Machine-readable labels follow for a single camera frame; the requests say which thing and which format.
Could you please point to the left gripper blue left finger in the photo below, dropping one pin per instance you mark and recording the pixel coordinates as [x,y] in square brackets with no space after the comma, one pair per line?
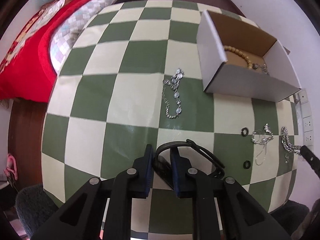
[144,177]

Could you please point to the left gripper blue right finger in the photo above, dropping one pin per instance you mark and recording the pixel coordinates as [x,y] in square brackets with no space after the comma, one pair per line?
[180,166]

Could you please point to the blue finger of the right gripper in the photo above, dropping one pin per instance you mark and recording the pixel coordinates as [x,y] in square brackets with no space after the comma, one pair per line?
[312,160]

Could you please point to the black wristband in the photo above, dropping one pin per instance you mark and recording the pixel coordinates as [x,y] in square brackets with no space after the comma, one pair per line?
[199,157]

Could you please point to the white power strip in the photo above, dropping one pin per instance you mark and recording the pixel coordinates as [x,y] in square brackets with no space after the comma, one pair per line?
[305,118]

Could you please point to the green white checkered tablecloth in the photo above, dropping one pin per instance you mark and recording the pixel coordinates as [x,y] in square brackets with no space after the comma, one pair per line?
[133,78]

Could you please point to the white cardboard box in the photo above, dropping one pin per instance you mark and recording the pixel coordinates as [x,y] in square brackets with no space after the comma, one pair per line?
[238,58]

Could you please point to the pink slipper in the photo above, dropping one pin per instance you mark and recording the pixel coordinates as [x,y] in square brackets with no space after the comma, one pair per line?
[11,168]

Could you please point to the red bed quilt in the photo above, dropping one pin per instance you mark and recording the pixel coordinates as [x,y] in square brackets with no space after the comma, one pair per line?
[30,75]

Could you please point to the white patterned cloth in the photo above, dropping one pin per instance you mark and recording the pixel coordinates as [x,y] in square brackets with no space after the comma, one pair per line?
[15,38]

